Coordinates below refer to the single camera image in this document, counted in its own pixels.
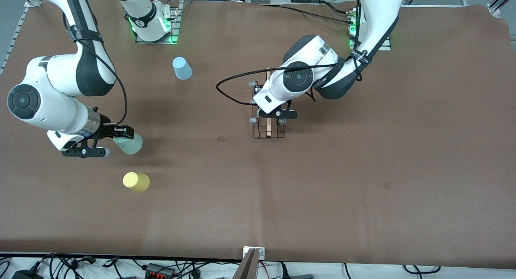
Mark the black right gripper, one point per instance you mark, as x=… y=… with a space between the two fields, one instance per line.
x=106 y=128

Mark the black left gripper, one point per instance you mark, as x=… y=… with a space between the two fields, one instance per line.
x=257 y=89

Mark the mint green plastic cup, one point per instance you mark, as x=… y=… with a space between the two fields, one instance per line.
x=131 y=146

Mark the yellow plastic cup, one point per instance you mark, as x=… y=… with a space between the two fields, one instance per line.
x=136 y=182

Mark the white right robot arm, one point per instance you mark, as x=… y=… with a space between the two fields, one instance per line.
x=60 y=77

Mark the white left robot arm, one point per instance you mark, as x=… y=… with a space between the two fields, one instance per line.
x=375 y=21

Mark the light blue plastic cup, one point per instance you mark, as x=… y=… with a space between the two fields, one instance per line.
x=182 y=68

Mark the brown table cover sheet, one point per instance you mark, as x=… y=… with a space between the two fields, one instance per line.
x=322 y=214

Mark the black box with red parts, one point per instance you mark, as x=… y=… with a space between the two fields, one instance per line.
x=155 y=267

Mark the black power adapter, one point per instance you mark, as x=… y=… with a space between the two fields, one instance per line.
x=26 y=275

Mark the grey wooden beam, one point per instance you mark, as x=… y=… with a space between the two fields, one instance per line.
x=246 y=269

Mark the grey flat box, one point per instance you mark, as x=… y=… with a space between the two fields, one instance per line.
x=302 y=276

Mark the metal corner bracket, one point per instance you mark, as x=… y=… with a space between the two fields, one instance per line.
x=34 y=3

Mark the small metal clamp bracket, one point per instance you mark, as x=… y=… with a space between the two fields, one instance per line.
x=261 y=252

